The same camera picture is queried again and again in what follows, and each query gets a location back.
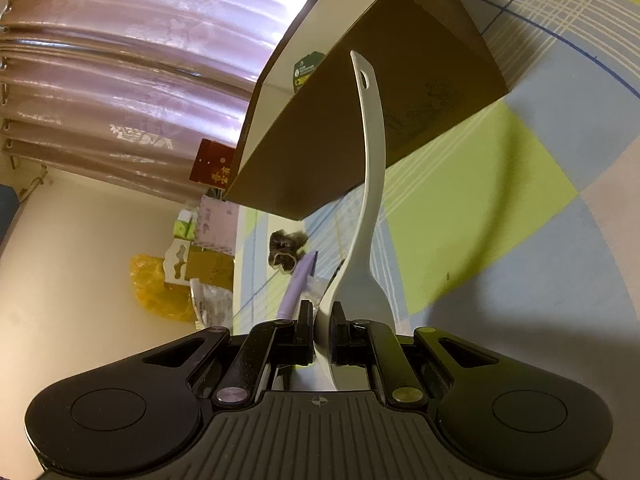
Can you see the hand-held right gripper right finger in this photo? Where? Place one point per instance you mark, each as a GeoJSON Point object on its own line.
{"type": "Point", "coordinates": [337, 330]}

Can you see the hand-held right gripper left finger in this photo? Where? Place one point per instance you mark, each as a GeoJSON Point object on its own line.
{"type": "Point", "coordinates": [305, 327]}

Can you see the purple tube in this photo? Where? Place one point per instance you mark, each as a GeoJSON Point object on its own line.
{"type": "Point", "coordinates": [300, 280]}

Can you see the dark scrunchie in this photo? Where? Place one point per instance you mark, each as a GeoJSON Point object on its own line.
{"type": "Point", "coordinates": [286, 252]}

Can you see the white rice spoon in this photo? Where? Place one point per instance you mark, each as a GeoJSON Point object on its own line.
{"type": "Point", "coordinates": [372, 185]}

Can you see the brown cardboard box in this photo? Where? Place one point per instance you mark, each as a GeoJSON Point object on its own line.
{"type": "Point", "coordinates": [320, 150]}

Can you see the dark green card package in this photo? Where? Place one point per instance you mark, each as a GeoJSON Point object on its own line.
{"type": "Point", "coordinates": [305, 72]}

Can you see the plain cardboard box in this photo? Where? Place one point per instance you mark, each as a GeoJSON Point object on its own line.
{"type": "Point", "coordinates": [212, 270]}

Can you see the pink paper bag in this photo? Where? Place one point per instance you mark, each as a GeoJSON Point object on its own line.
{"type": "Point", "coordinates": [215, 225]}

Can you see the small green box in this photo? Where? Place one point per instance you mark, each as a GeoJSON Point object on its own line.
{"type": "Point", "coordinates": [184, 225]}

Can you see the yellow plastic bag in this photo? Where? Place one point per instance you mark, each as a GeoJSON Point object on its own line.
{"type": "Point", "coordinates": [147, 290]}

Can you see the red gift box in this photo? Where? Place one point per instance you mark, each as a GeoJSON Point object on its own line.
{"type": "Point", "coordinates": [210, 165]}

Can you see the pink sheer curtain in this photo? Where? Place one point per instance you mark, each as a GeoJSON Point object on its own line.
{"type": "Point", "coordinates": [125, 60]}

